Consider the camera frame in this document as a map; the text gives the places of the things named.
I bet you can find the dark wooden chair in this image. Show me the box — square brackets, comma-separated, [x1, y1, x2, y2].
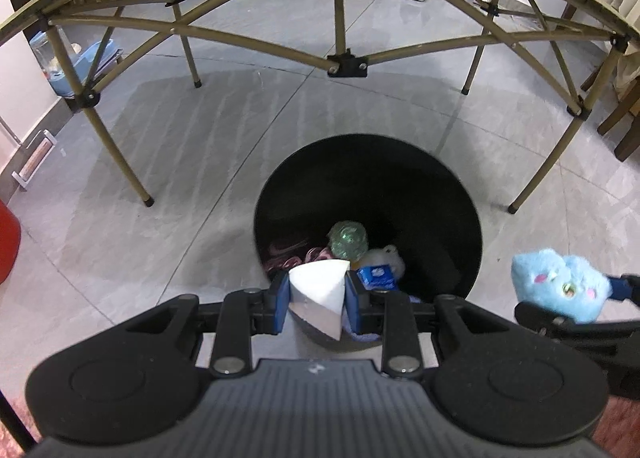
[579, 35, 640, 162]

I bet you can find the black trash bin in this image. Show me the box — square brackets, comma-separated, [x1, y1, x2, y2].
[253, 133, 484, 355]

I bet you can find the blue plastic container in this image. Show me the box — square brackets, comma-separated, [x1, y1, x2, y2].
[29, 30, 124, 97]

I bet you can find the white foam block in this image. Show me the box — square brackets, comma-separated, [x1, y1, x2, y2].
[288, 259, 350, 342]

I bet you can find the white mop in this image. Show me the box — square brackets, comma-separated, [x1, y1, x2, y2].
[0, 113, 58, 192]

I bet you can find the pale green ball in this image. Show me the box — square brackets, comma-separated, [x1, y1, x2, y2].
[327, 221, 370, 260]

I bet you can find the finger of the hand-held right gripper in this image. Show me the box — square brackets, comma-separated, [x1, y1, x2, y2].
[514, 301, 640, 340]
[606, 273, 640, 310]

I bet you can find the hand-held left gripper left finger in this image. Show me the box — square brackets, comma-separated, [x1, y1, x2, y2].
[124, 270, 292, 380]

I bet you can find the tan slatted folding table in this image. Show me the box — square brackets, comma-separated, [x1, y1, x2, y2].
[0, 0, 640, 215]

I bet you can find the pink fluffy rug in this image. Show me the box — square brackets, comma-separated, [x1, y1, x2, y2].
[594, 394, 640, 458]

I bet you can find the light blue plush toy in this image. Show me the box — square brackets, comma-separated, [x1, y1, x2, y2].
[510, 248, 614, 324]

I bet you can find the small blue carton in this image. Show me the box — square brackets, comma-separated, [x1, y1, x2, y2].
[356, 264, 400, 292]

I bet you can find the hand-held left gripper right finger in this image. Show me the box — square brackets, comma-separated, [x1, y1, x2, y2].
[344, 269, 507, 380]

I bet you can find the yellow white sheep plush toy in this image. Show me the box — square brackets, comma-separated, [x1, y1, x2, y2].
[359, 244, 407, 280]

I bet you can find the red plastic bucket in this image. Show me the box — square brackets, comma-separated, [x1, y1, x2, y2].
[0, 198, 21, 285]

